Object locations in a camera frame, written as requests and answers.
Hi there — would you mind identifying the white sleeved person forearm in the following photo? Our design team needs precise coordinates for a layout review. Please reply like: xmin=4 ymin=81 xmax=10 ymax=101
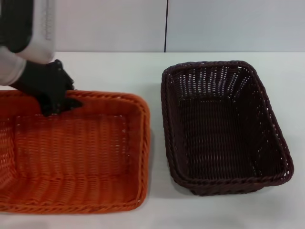
xmin=0 ymin=45 xmax=27 ymax=87

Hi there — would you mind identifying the orange woven plastic basket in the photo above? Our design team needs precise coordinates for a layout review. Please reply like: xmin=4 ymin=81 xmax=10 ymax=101
xmin=0 ymin=89 xmax=152 ymax=214

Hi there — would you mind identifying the black and white person garment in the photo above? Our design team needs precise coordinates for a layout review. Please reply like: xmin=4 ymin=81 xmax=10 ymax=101
xmin=0 ymin=0 xmax=56 ymax=65

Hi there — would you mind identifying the black gloved person hand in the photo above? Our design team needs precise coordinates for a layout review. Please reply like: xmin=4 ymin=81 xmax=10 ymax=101
xmin=9 ymin=59 xmax=83 ymax=117

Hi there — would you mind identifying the dark brown woven plastic basket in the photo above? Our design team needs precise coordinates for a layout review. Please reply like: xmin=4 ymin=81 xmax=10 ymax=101
xmin=160 ymin=60 xmax=295 ymax=197

